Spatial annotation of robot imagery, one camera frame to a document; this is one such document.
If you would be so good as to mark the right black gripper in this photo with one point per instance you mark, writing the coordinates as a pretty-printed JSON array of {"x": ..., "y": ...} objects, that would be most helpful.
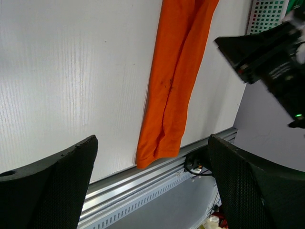
[{"x": 275, "y": 58}]

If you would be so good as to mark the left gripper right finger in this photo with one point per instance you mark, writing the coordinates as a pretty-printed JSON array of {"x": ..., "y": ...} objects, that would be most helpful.
[{"x": 256, "y": 193}]

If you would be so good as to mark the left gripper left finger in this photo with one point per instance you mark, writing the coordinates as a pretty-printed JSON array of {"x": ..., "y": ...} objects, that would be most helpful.
[{"x": 49, "y": 193}]

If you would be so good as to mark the orange t shirt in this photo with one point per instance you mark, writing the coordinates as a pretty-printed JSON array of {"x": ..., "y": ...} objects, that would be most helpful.
[{"x": 182, "y": 35}]

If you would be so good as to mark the white plastic basket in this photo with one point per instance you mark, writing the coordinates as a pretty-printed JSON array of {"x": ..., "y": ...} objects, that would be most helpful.
[{"x": 265, "y": 14}]

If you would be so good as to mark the green t shirt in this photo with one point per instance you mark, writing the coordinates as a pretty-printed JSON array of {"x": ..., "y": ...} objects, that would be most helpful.
[{"x": 292, "y": 4}]

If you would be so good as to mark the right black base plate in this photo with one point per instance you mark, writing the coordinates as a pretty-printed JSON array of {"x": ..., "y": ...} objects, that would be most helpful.
[{"x": 198, "y": 163}]

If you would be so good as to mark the aluminium mounting rail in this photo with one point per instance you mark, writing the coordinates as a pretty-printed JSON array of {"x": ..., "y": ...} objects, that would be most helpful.
[{"x": 104, "y": 194}]

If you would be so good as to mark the white slotted cable duct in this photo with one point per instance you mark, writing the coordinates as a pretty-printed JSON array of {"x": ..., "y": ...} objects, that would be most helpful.
[{"x": 137, "y": 200}]

